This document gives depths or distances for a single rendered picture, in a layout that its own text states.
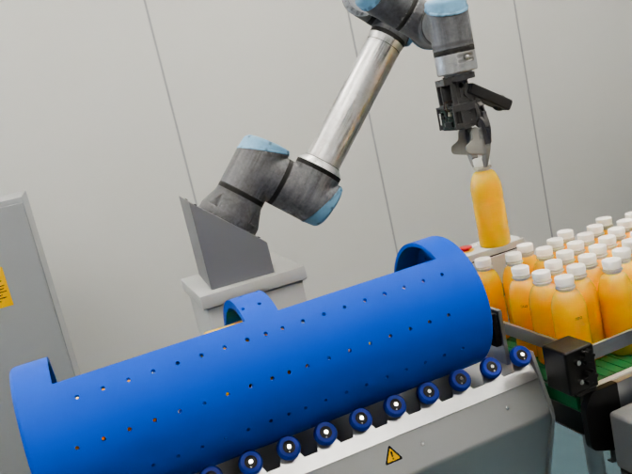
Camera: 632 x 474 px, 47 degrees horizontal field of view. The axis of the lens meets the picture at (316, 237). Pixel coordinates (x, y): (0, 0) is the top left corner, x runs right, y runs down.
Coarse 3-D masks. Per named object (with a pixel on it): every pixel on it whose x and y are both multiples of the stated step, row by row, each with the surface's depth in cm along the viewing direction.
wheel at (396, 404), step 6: (390, 396) 143; (396, 396) 143; (384, 402) 142; (390, 402) 142; (396, 402) 143; (402, 402) 143; (384, 408) 142; (390, 408) 142; (396, 408) 142; (402, 408) 142; (390, 414) 141; (396, 414) 141; (402, 414) 141
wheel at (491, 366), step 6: (486, 360) 150; (492, 360) 150; (480, 366) 150; (486, 366) 149; (492, 366) 149; (498, 366) 150; (486, 372) 149; (492, 372) 149; (498, 372) 149; (492, 378) 149
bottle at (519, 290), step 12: (528, 276) 164; (516, 288) 164; (528, 288) 163; (516, 300) 164; (528, 300) 163; (516, 312) 165; (528, 312) 163; (516, 324) 166; (528, 324) 164; (528, 348) 165
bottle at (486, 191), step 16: (480, 176) 166; (496, 176) 166; (480, 192) 166; (496, 192) 165; (480, 208) 167; (496, 208) 166; (480, 224) 168; (496, 224) 166; (480, 240) 170; (496, 240) 167
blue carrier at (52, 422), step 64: (448, 256) 146; (256, 320) 133; (320, 320) 134; (384, 320) 137; (448, 320) 141; (64, 384) 121; (128, 384) 122; (192, 384) 125; (256, 384) 128; (320, 384) 132; (384, 384) 139; (64, 448) 117; (128, 448) 120; (192, 448) 125; (256, 448) 135
